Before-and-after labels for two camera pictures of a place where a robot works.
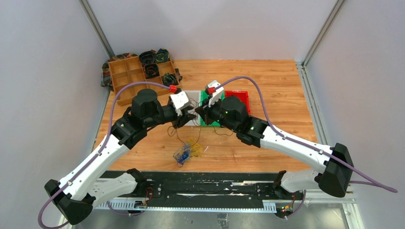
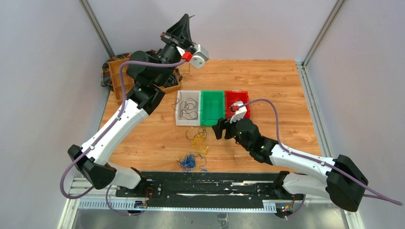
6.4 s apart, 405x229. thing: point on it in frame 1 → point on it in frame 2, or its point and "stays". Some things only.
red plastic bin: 243,95 stays
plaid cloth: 106,79 stays
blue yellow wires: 191,148 → 188,161
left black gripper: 186,118 → 181,30
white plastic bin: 194,96 stays
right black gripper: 205,111 → 221,125
